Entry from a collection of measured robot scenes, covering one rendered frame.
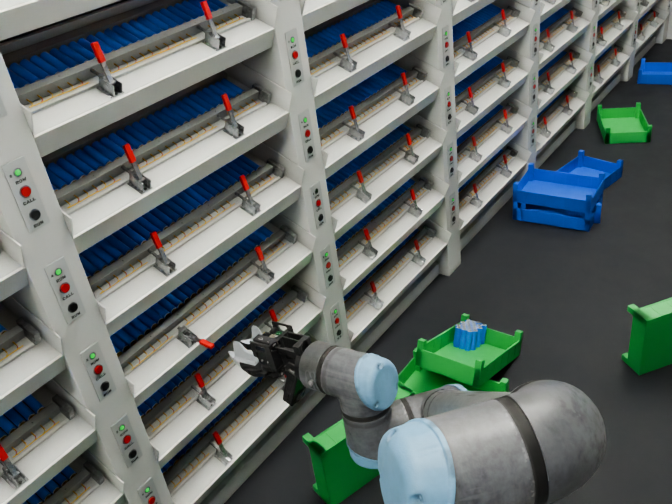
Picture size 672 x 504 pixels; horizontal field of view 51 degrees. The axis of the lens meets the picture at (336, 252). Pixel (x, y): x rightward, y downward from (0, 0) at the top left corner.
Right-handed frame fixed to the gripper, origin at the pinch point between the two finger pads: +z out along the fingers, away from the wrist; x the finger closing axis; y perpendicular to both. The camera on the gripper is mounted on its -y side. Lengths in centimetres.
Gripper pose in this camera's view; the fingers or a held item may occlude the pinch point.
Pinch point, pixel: (240, 351)
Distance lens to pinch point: 146.8
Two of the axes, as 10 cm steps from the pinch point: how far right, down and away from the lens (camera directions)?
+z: -7.8, -1.2, 6.1
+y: -2.3, -8.6, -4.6
